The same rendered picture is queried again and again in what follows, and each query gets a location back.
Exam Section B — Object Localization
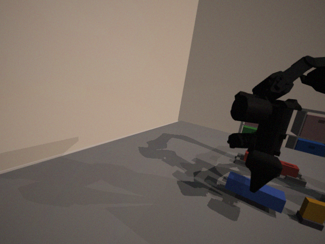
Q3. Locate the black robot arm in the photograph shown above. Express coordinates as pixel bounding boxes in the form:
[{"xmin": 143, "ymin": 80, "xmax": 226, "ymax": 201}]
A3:
[{"xmin": 227, "ymin": 55, "xmax": 325, "ymax": 152}]

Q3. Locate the blue rectangular block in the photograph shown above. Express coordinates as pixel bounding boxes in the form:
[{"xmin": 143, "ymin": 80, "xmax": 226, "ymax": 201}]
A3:
[{"xmin": 225, "ymin": 171, "xmax": 286, "ymax": 213}]

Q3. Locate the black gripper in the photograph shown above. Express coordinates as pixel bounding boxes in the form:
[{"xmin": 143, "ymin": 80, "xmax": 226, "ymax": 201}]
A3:
[{"xmin": 245, "ymin": 124, "xmax": 287, "ymax": 193}]

